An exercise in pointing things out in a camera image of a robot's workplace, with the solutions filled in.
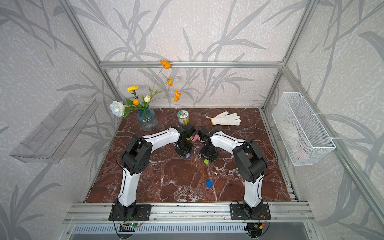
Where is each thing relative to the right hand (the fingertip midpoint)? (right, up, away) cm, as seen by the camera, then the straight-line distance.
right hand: (203, 159), depth 91 cm
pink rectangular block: (-6, +11, +15) cm, 19 cm away
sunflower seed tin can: (-14, +26, +14) cm, 32 cm away
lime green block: (+2, -1, -3) cm, 4 cm away
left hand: (-8, +3, +3) cm, 9 cm away
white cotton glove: (+16, +25, +22) cm, 37 cm away
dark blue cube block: (+3, -12, -8) cm, 15 cm away
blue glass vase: (-38, +24, +8) cm, 45 cm away
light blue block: (-10, +2, +1) cm, 10 cm away
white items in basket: (+45, +16, -14) cm, 50 cm away
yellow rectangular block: (-8, +14, -9) cm, 18 cm away
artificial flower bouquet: (-43, +29, -16) cm, 54 cm away
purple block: (-2, +5, +8) cm, 9 cm away
